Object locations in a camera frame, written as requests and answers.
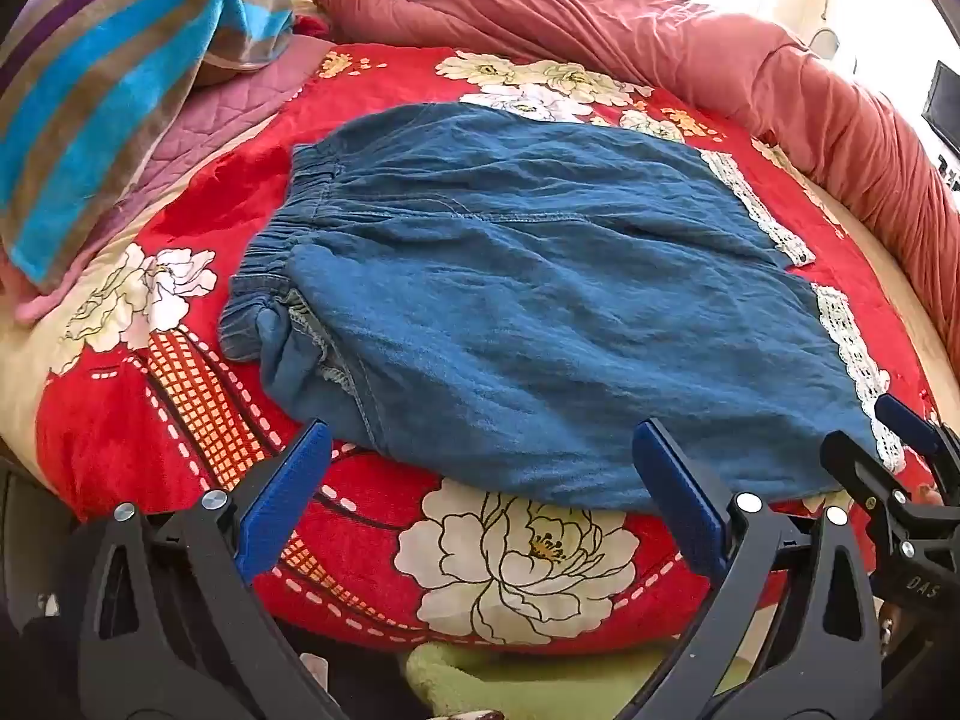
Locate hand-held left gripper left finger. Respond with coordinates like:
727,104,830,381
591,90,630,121
79,420,353,720

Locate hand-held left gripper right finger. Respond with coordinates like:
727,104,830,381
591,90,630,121
632,418,882,720

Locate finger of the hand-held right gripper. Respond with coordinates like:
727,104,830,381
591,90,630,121
820,430,940,542
875,394,960,482

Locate blue denim pants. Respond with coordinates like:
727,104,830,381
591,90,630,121
217,101,912,515

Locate red floral blanket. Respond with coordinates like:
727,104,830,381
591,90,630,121
0,45,938,646

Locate black monitor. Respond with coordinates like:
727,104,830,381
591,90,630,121
922,60,960,151

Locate pink quilted cloth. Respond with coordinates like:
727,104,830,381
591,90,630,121
0,15,331,323

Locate striped blue brown towel blanket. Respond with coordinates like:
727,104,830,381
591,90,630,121
0,0,301,293

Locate salmon red duvet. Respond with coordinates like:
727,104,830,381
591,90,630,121
311,0,960,361

